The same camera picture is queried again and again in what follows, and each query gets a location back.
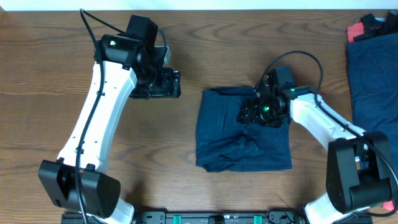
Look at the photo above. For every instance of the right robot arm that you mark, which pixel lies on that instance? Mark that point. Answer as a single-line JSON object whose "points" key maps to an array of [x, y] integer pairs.
{"points": [[359, 173]]}

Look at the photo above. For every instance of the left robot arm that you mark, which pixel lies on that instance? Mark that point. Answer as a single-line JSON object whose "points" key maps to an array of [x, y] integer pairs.
{"points": [[128, 64]]}

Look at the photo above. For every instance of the black cloth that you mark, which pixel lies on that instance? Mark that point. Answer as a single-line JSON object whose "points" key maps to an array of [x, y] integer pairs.
{"points": [[373, 27]]}

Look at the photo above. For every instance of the red cloth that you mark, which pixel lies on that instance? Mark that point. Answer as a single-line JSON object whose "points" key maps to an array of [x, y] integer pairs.
{"points": [[354, 31]]}

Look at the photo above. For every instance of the navy blue shorts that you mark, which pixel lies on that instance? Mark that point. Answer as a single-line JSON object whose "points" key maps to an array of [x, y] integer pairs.
{"points": [[223, 143]]}

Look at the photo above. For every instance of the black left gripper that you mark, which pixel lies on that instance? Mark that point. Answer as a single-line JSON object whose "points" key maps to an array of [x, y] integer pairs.
{"points": [[168, 83]]}

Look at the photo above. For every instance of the navy blue folded garment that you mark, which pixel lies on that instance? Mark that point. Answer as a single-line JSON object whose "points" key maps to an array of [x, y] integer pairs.
{"points": [[372, 76]]}

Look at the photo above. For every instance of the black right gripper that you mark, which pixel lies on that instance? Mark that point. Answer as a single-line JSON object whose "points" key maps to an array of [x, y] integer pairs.
{"points": [[250, 112]]}

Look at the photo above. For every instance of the black aluminium mounting rail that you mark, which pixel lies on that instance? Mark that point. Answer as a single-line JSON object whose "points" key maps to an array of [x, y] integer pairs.
{"points": [[273, 217]]}

